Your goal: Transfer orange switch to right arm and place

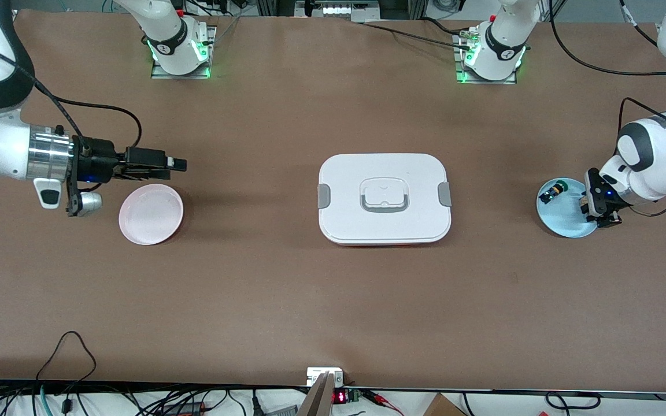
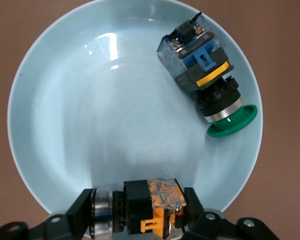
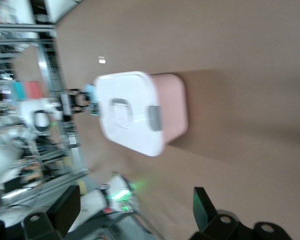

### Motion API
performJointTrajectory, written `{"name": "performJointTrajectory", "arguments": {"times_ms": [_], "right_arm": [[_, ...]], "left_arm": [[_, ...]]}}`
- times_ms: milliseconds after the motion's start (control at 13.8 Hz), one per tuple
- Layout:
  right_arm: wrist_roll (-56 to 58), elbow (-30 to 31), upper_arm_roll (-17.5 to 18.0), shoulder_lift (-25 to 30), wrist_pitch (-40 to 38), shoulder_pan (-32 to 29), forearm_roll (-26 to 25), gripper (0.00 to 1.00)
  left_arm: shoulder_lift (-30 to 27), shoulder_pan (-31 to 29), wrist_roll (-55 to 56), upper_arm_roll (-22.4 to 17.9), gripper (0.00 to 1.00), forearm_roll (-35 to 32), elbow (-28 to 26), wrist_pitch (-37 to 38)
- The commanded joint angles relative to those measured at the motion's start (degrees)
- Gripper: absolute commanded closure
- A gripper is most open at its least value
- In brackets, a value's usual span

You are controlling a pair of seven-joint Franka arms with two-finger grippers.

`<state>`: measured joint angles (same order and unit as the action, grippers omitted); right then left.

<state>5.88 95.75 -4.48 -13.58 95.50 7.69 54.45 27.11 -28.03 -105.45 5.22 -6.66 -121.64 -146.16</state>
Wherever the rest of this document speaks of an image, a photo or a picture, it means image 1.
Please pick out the red digit display board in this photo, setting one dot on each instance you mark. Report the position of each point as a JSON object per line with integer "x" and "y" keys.
{"x": 341, "y": 397}

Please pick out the brown cardboard piece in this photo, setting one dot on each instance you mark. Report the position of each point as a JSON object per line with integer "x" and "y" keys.
{"x": 443, "y": 407}

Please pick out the pink round plate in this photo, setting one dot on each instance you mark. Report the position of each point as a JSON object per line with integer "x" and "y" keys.
{"x": 151, "y": 215}

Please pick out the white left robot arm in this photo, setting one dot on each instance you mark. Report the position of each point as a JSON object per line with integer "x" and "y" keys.
{"x": 662, "y": 167}

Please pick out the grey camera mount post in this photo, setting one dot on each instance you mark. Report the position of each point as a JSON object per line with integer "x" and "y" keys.
{"x": 320, "y": 398}

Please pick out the white power strip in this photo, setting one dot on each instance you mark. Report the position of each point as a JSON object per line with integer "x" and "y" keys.
{"x": 347, "y": 10}

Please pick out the light blue round plate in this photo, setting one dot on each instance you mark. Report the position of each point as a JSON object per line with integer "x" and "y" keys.
{"x": 561, "y": 216}

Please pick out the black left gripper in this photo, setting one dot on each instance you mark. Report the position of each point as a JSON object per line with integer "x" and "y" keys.
{"x": 598, "y": 201}

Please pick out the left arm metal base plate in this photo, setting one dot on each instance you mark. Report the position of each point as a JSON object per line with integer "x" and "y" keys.
{"x": 461, "y": 78}

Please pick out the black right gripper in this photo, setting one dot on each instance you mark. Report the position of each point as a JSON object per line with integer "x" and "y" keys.
{"x": 100, "y": 157}

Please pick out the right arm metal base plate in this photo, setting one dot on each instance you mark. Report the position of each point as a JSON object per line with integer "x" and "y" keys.
{"x": 162, "y": 74}

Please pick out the orange push button switch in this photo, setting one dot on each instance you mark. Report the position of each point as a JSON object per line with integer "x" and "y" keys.
{"x": 586, "y": 209}

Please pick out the white mount bracket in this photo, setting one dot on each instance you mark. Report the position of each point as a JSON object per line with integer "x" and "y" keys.
{"x": 313, "y": 375}

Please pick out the green push button switch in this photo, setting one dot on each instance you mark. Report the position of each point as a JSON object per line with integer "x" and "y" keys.
{"x": 554, "y": 192}

